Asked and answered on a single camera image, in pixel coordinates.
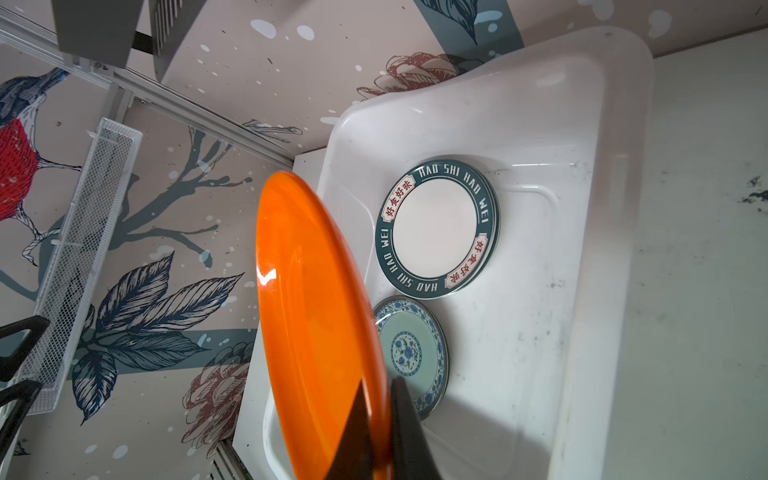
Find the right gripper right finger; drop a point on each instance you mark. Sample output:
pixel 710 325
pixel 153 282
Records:
pixel 411 455

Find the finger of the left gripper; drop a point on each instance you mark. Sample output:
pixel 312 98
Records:
pixel 18 400
pixel 18 339

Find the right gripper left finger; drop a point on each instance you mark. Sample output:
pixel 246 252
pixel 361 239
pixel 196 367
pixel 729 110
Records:
pixel 354 458

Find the teal floral patterned plate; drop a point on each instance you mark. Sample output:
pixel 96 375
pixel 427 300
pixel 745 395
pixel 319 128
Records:
pixel 414 347

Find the orange plastic plate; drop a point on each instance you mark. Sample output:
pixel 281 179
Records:
pixel 321 345

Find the large green rim plate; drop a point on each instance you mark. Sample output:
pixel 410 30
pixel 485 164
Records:
pixel 437 228

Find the white plastic bin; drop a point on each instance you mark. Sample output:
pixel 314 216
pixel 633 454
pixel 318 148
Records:
pixel 558 129

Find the white mesh wall shelf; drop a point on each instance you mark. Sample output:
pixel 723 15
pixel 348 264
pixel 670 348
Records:
pixel 74 267

